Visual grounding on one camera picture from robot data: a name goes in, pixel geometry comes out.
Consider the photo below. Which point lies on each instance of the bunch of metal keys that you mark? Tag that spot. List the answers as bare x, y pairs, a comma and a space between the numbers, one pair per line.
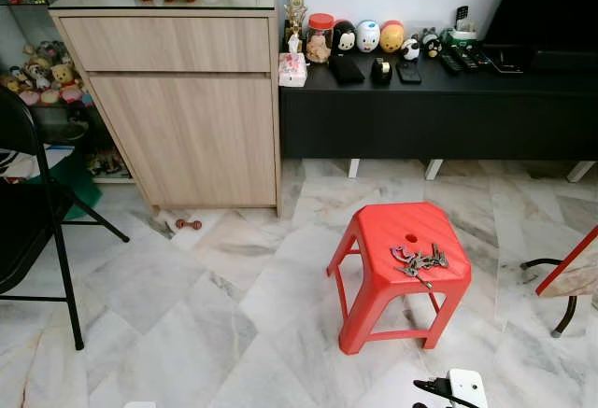
420, 260

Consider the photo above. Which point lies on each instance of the red-edged marble table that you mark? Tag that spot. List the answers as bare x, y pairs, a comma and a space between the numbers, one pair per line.
579, 274

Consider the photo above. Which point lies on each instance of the black flat tray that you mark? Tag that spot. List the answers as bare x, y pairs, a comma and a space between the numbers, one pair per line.
509, 59

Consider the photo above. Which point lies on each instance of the black remote control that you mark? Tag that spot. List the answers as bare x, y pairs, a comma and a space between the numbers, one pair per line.
450, 63
480, 55
466, 59

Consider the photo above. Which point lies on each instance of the black television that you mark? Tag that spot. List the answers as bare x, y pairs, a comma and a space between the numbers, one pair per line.
551, 2

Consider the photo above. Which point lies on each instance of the black low console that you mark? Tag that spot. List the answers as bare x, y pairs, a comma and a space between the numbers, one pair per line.
420, 109

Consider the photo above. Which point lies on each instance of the green and white holder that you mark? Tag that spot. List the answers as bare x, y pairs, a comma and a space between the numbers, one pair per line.
461, 36

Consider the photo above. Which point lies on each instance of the red plastic stool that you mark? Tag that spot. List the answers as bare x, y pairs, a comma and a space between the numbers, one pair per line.
392, 226

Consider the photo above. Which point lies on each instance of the black and white figure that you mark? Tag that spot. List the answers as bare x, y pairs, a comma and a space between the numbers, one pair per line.
431, 44

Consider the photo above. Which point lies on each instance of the black phone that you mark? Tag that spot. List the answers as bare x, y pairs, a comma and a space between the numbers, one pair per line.
408, 72

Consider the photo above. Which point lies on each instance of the small panda figure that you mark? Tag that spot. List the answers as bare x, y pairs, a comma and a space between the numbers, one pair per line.
411, 49

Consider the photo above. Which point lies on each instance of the black tape dispenser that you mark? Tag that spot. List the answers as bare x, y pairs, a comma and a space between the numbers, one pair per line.
381, 71

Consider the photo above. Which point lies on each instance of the orange round plush toy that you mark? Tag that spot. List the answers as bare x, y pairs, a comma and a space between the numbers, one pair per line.
392, 38

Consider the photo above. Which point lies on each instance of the white round plush toy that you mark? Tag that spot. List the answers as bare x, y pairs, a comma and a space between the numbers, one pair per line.
368, 37

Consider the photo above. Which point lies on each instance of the black pouch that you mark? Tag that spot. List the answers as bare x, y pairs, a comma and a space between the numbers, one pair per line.
346, 69

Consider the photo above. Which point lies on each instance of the black round plush toy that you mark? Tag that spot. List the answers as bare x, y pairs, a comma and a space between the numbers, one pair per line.
344, 39

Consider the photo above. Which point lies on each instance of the red-lidded clear jar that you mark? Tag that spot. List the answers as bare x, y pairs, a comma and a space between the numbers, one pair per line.
320, 44

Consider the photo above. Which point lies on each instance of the pink tissue box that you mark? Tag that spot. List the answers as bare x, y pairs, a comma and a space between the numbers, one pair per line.
292, 70

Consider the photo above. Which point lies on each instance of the small gold trophy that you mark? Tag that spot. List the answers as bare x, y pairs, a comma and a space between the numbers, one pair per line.
295, 21

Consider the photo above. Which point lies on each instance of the small red dumbbell toy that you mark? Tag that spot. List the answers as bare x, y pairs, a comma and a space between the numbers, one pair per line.
188, 224

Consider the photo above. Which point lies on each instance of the light wooden cabinet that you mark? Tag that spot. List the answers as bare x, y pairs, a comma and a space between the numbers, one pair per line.
187, 128

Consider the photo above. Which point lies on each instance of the green bag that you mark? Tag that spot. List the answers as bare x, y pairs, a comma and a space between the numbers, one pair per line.
75, 193

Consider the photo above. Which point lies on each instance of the beige teddy bear plush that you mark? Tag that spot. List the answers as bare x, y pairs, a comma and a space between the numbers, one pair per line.
64, 75

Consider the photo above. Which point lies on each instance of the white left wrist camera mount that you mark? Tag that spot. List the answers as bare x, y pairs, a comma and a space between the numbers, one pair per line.
140, 405

